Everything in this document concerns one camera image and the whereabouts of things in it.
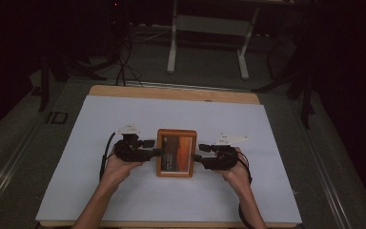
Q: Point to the person's right hand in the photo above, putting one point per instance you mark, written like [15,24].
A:
[236,176]

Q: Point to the white metal desk frame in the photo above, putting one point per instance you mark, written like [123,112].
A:
[209,28]

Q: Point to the black metal stand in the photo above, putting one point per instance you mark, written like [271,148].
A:
[306,95]
[46,79]

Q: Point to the wooden picture frame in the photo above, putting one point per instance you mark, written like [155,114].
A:
[176,154]

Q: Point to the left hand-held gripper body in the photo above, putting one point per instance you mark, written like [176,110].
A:
[130,152]

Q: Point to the wooden table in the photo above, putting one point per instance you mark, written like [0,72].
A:
[171,93]

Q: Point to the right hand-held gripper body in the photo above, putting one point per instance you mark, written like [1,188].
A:
[222,159]

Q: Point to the white paper sheet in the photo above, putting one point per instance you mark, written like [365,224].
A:
[187,200]

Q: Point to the person's left hand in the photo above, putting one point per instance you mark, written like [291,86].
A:
[119,171]

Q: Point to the metal floor strip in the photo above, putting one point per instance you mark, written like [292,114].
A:
[184,86]

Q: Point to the metal floor rail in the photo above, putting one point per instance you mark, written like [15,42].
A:
[9,165]
[324,165]

